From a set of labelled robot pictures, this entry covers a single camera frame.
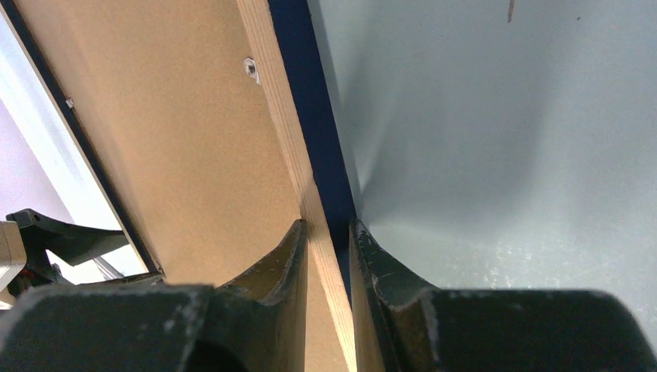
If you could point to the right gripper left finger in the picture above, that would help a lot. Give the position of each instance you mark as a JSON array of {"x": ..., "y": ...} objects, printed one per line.
[{"x": 254, "y": 322}]

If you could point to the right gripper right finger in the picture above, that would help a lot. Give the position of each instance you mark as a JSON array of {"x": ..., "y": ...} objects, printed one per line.
[{"x": 404, "y": 323}]

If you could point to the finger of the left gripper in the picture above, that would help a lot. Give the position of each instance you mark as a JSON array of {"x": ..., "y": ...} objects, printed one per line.
[{"x": 73, "y": 244}]

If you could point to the brown backing board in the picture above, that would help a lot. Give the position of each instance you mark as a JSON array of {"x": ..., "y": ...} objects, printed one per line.
[{"x": 169, "y": 143}]

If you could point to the wooden picture frame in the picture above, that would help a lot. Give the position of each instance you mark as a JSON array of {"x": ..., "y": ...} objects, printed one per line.
[{"x": 308, "y": 154}]

